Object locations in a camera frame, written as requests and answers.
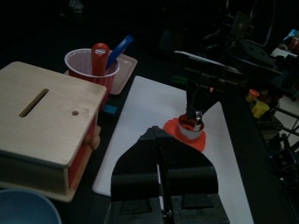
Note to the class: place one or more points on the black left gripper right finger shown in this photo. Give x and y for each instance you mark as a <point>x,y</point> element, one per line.
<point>191,180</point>

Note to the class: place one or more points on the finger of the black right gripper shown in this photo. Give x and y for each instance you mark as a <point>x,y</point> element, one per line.
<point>209,96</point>
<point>193,99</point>

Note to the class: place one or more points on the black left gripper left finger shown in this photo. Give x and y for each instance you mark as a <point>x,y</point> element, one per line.
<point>134,180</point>

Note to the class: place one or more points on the round metal cookie cutter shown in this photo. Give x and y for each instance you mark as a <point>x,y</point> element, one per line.
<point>189,131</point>

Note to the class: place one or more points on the red play dough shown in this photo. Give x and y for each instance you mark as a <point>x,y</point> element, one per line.
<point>194,143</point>

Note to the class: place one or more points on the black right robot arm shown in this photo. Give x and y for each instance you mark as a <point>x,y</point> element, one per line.
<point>253,55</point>

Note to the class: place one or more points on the orange capped bottle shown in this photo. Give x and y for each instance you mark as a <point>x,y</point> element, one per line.
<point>253,95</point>

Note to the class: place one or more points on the white cutting board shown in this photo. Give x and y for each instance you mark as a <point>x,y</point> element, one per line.
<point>147,105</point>

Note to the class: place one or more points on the yellow plastic cup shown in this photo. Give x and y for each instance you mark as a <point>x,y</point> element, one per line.
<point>261,109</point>

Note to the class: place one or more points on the small blue block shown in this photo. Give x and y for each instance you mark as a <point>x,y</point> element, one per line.
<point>110,109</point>

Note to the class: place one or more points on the blue-grey bowl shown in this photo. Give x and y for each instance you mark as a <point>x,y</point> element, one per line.
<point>23,208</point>

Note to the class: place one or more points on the red plastic cup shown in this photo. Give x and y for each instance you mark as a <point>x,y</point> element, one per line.
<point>79,65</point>

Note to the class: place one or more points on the red wooden framed box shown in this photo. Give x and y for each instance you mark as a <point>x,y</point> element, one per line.
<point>47,116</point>

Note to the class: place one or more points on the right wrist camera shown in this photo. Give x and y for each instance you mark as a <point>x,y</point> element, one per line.
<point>241,24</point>

